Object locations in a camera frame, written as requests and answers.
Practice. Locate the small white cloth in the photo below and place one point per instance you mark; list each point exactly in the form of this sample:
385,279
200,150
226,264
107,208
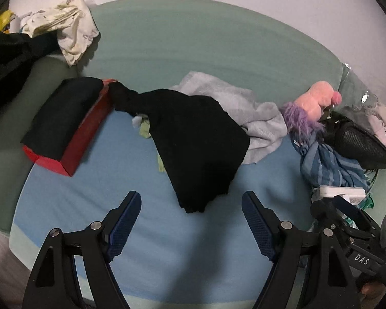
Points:
137,121

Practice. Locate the yellow cloth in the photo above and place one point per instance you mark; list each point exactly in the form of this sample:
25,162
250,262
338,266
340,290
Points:
1,21

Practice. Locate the light grey garment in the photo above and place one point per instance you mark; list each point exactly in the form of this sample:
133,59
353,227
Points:
241,109

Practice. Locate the clear plastic wrap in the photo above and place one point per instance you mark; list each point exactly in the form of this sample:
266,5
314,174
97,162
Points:
357,93

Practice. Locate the pale pink cloth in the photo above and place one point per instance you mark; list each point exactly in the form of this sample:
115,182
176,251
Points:
381,119

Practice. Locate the red cardboard box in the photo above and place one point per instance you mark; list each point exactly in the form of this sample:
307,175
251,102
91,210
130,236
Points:
80,144

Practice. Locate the blue mat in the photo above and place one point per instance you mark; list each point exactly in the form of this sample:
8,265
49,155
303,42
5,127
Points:
115,173

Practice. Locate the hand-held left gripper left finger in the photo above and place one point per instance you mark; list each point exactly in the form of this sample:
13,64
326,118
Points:
124,228

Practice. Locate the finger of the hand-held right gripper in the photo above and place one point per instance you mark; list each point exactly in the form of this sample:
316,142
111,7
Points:
353,214
323,213

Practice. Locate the black garment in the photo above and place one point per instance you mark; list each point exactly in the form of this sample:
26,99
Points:
196,141

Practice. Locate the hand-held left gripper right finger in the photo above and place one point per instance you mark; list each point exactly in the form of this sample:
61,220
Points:
259,228

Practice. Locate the blue striped cloth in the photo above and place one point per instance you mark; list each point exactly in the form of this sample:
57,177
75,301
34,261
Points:
328,164

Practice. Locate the folded black cloth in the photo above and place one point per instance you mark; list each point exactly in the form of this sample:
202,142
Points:
64,116

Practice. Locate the pink plush toy purple hair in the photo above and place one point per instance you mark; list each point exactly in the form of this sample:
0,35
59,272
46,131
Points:
318,98

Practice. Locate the pale green bed sheet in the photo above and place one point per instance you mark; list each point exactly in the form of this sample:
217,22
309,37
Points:
196,38

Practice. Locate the light green cloth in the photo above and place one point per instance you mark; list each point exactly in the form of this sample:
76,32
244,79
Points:
144,131

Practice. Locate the person's right hand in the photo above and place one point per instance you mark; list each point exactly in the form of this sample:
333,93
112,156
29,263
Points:
373,289

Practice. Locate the black handbag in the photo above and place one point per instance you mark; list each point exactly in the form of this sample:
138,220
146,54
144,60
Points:
357,141

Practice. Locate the white flat box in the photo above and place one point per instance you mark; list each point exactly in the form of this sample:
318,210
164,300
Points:
341,193

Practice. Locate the white patterned cloth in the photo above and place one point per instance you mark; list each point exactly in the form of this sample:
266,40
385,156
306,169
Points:
74,35

